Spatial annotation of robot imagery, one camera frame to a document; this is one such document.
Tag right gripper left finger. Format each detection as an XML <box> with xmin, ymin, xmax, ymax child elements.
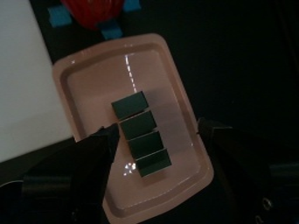
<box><xmin>0</xmin><ymin>122</ymin><xmax>122</xmax><ymax>224</ymax></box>

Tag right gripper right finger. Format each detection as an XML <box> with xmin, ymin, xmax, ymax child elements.
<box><xmin>195</xmin><ymin>116</ymin><xmax>299</xmax><ymax>224</ymax></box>

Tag dark green sushi piece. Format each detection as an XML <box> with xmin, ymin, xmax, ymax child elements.
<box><xmin>135</xmin><ymin>148</ymin><xmax>174</xmax><ymax>179</ymax></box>
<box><xmin>127</xmin><ymin>130</ymin><xmax>165</xmax><ymax>160</ymax></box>
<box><xmin>110</xmin><ymin>90</ymin><xmax>151</xmax><ymax>120</ymax></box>
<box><xmin>118</xmin><ymin>109</ymin><xmax>159</xmax><ymax>141</ymax></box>

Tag pink rectangular plate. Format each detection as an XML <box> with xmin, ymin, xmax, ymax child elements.
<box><xmin>51</xmin><ymin>32</ymin><xmax>215</xmax><ymax>224</ymax></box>

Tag white cutting board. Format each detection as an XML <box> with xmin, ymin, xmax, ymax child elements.
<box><xmin>0</xmin><ymin>0</ymin><xmax>75</xmax><ymax>164</ymax></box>

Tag blue tape piece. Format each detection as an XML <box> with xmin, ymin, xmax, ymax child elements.
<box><xmin>123</xmin><ymin>0</ymin><xmax>143</xmax><ymax>13</ymax></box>
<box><xmin>96</xmin><ymin>19</ymin><xmax>126</xmax><ymax>41</ymax></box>
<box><xmin>47</xmin><ymin>4</ymin><xmax>74</xmax><ymax>29</ymax></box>

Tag red plastic cup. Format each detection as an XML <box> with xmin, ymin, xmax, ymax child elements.
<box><xmin>60</xmin><ymin>0</ymin><xmax>127</xmax><ymax>32</ymax></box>

